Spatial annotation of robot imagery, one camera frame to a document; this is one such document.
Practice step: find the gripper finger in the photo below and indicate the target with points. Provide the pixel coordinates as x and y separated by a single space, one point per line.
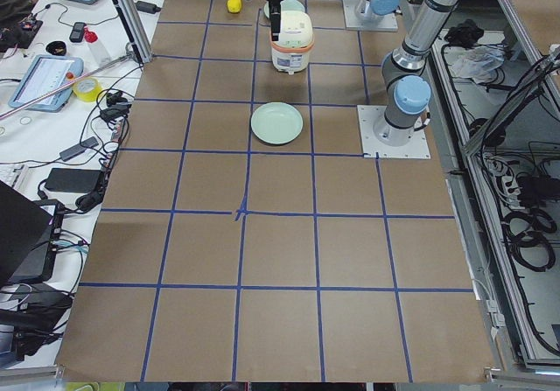
275 20

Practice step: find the yellow lemon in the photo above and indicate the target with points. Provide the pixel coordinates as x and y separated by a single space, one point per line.
234 6

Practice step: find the black laptop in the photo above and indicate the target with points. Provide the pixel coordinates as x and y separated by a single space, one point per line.
29 230

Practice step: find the metal rod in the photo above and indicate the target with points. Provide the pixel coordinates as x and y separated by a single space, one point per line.
113 62

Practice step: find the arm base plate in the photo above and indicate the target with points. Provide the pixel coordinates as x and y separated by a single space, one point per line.
380 140
359 16

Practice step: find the black power adapter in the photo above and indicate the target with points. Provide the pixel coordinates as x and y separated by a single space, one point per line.
146 7

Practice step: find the aluminium frame post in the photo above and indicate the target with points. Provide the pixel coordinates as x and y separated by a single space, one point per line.
134 29

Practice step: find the black phone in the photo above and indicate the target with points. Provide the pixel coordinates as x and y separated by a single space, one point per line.
77 33

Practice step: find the green plate near cooker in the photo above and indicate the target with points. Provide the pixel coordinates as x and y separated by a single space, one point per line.
276 123

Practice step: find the green plate far side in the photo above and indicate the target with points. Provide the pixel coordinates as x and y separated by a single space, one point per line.
286 5

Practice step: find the yellow tape roll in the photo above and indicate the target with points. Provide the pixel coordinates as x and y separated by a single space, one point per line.
87 90

